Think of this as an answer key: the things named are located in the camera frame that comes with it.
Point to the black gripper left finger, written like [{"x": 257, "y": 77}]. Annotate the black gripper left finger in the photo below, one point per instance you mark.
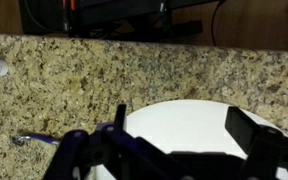
[{"x": 117, "y": 150}]

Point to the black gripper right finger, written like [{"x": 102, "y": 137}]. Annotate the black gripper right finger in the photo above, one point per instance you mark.
[{"x": 270, "y": 153}]

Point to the white oval sink basin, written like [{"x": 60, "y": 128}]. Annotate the white oval sink basin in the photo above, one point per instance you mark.
[{"x": 184, "y": 126}]

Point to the blue disposable razor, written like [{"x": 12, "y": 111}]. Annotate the blue disposable razor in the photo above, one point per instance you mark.
[{"x": 40, "y": 138}]

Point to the black robot cart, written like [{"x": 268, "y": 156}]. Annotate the black robot cart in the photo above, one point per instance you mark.
[{"x": 117, "y": 16}]

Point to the orange clamp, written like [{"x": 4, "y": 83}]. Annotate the orange clamp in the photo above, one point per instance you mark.
[{"x": 72, "y": 4}]

